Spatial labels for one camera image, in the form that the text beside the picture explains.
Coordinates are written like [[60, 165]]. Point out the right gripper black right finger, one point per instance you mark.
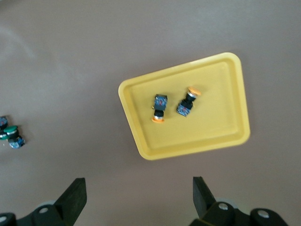
[[204, 202]]

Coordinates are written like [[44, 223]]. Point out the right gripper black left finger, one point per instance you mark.
[[70, 202]]

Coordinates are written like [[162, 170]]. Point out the yellow push button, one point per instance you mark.
[[160, 103], [185, 107]]

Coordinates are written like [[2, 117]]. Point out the yellow plastic tray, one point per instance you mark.
[[211, 131]]

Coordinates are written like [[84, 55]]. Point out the green push button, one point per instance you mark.
[[16, 142], [3, 121]]

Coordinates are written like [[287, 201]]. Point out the brown table cover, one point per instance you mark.
[[70, 58]]

